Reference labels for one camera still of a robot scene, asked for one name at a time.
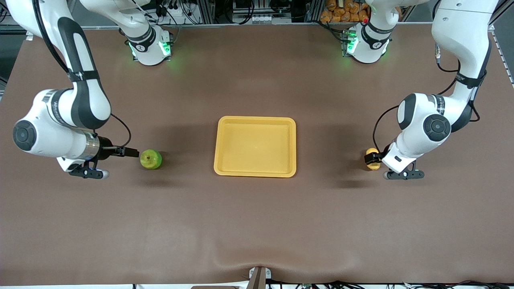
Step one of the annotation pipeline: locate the yellow potato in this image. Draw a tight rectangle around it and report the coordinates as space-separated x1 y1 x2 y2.
365 148 381 171

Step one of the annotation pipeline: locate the green apple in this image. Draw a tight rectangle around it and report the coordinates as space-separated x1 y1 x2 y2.
139 149 163 170

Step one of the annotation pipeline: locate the yellow plastic tray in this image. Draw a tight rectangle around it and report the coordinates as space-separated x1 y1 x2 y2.
214 116 297 177

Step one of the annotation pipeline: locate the brown table mat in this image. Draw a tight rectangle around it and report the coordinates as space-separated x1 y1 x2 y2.
0 22 514 286

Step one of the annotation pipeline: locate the white power strip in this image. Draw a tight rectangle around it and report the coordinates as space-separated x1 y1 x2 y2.
155 2 189 25

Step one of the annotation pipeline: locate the orange snack packet pile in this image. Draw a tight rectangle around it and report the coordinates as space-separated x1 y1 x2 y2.
320 0 369 23

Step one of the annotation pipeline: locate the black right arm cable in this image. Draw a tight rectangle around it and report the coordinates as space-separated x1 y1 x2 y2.
32 0 132 149

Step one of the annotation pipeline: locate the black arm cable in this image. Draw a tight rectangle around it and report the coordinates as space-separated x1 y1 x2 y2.
32 0 132 149
373 42 481 155

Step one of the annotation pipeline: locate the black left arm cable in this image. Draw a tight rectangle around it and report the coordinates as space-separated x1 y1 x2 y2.
373 42 481 155

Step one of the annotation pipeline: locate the aluminium frame post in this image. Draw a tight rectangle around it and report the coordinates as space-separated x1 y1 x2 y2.
199 0 214 24
307 0 324 22

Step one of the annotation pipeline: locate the metal clamp bracket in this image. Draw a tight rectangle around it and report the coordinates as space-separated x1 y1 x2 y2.
248 267 272 289

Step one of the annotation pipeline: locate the aluminium table edge rail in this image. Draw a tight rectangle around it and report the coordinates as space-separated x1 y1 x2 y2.
92 22 438 30

